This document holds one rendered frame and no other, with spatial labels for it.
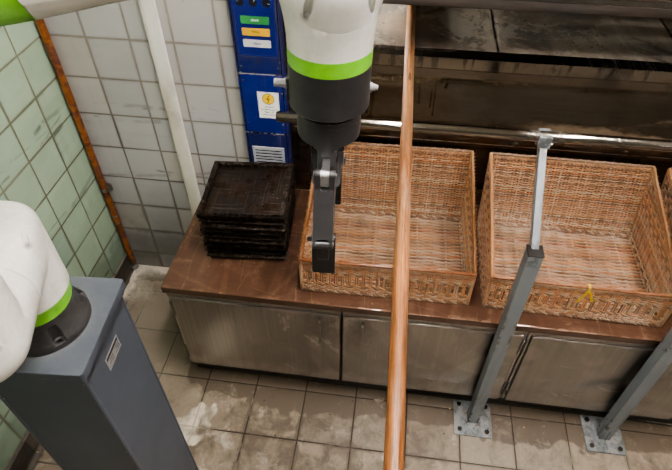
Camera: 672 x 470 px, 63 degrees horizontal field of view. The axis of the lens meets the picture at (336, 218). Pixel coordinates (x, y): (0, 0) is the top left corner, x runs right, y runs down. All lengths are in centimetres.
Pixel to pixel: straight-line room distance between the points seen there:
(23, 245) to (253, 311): 111
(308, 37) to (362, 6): 6
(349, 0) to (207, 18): 136
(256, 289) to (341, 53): 135
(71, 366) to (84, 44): 132
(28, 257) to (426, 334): 131
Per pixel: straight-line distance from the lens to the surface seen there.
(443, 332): 186
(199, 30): 190
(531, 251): 151
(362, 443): 219
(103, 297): 110
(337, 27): 54
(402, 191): 122
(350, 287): 177
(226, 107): 202
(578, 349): 196
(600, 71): 191
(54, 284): 98
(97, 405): 112
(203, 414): 229
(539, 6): 161
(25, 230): 92
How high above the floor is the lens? 200
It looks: 44 degrees down
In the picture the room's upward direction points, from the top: straight up
